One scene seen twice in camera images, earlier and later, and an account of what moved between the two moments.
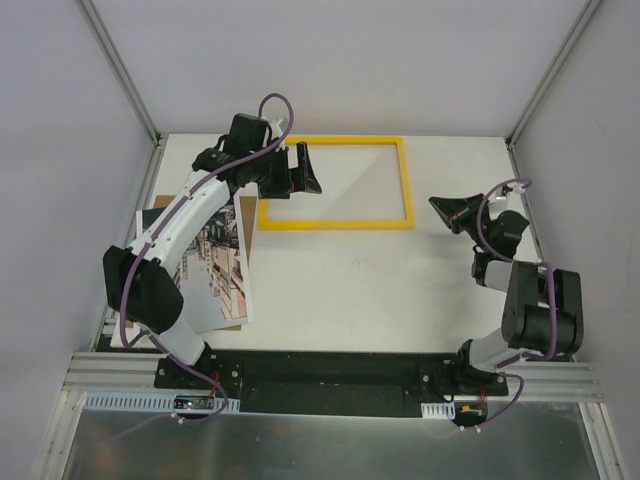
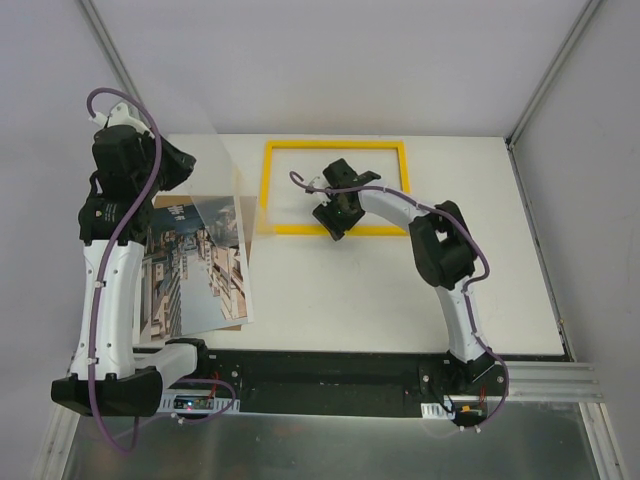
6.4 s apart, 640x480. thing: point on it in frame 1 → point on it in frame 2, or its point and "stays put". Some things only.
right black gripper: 478,213 → 343,175
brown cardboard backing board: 248,207 stays put
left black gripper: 291,173 → 176,163
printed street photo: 212,272 stays put
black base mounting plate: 344,382 stays put
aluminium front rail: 530,381 stays put
